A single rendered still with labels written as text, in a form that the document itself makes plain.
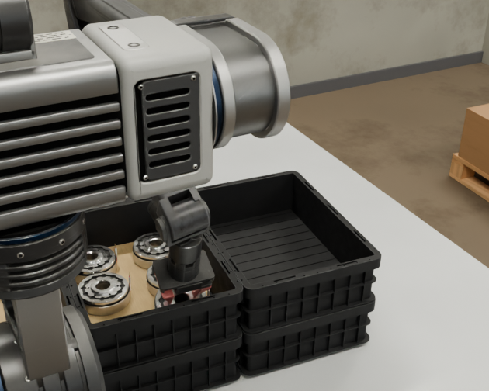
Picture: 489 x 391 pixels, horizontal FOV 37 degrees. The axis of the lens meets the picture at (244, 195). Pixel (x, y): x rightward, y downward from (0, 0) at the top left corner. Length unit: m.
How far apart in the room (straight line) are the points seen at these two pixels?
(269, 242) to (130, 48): 1.02
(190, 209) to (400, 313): 0.69
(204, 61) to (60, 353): 0.35
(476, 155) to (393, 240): 1.78
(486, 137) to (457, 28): 1.82
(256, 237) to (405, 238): 0.47
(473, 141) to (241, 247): 2.21
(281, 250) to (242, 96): 0.91
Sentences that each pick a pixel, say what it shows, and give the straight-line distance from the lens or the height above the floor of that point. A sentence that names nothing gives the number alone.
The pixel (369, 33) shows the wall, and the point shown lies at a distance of 4.83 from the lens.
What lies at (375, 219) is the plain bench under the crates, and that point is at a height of 0.70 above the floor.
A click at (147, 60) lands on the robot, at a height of 1.52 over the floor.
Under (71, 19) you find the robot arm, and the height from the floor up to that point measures 1.38.
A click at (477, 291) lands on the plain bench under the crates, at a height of 0.70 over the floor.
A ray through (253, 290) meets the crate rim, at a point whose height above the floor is 0.93.
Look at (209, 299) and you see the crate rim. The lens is 1.33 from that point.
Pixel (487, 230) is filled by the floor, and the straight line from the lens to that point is 3.46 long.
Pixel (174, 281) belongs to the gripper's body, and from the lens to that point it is 1.33.
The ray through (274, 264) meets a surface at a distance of 1.60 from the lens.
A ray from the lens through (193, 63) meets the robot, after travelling 0.71.
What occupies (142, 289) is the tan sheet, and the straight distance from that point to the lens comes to 1.53.
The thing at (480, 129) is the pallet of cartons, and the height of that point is 0.32.
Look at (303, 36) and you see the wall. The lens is 4.54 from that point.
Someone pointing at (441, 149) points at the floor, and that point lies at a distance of 4.14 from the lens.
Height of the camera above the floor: 1.75
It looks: 30 degrees down
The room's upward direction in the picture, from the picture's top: 1 degrees clockwise
